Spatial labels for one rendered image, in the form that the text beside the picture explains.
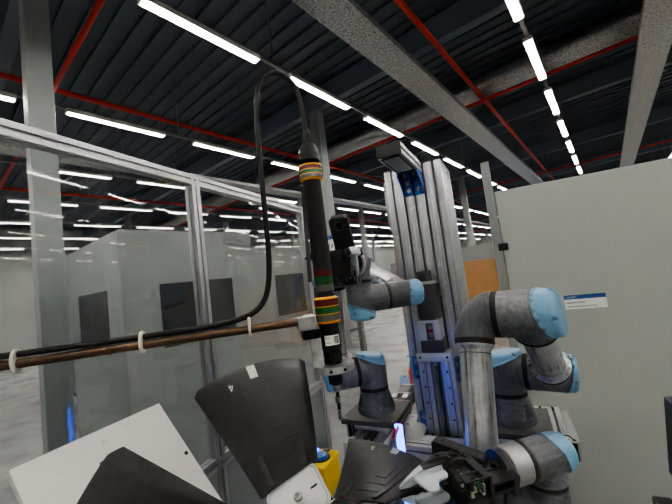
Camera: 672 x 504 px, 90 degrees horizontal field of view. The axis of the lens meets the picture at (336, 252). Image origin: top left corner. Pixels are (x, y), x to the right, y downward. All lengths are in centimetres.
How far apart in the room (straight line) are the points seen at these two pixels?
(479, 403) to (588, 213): 169
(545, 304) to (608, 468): 187
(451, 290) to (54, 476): 127
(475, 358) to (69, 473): 83
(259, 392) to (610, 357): 209
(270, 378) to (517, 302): 58
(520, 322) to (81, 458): 91
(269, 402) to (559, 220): 202
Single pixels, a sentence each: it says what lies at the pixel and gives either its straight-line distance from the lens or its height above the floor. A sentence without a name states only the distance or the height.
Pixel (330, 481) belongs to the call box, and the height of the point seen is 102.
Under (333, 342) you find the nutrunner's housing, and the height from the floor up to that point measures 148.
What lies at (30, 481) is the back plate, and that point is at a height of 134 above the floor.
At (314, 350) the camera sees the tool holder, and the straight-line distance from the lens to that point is 60.
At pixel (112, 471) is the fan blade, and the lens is 48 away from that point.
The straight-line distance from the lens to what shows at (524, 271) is 235.
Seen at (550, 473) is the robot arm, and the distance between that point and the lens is 88.
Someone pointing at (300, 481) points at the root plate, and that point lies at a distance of 66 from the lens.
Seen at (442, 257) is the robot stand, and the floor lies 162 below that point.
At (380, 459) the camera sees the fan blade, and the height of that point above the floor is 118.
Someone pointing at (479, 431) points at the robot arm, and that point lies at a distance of 92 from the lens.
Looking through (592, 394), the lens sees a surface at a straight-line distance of 252.
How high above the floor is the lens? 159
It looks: 4 degrees up
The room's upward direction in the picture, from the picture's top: 7 degrees counter-clockwise
